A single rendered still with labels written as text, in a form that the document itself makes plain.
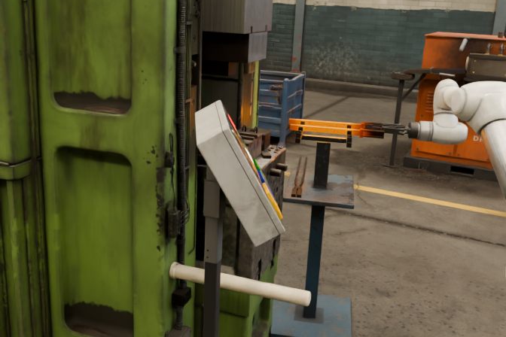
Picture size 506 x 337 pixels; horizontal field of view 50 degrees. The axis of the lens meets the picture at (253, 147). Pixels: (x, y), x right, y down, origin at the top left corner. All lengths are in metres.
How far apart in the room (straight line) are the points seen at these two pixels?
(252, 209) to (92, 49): 0.77
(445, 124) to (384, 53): 6.99
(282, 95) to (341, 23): 4.22
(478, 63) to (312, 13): 5.17
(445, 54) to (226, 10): 3.70
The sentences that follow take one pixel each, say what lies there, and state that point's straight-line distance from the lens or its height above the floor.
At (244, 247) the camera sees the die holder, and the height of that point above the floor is 0.64.
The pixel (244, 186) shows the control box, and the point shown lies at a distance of 1.20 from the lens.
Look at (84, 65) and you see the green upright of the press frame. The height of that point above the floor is 1.25.
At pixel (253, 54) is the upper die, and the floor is 1.29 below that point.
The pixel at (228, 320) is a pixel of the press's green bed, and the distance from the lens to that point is 2.07.
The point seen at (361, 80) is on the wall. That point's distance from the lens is 9.58.
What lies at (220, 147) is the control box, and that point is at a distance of 1.16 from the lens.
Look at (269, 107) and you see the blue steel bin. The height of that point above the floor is 0.40.
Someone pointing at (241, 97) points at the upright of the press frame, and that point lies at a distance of 2.17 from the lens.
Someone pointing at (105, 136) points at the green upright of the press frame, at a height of 1.05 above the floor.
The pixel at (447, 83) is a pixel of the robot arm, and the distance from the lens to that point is 2.57.
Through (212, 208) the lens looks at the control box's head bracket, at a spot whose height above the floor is 0.95.
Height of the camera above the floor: 1.46
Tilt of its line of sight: 15 degrees down
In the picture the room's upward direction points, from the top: 3 degrees clockwise
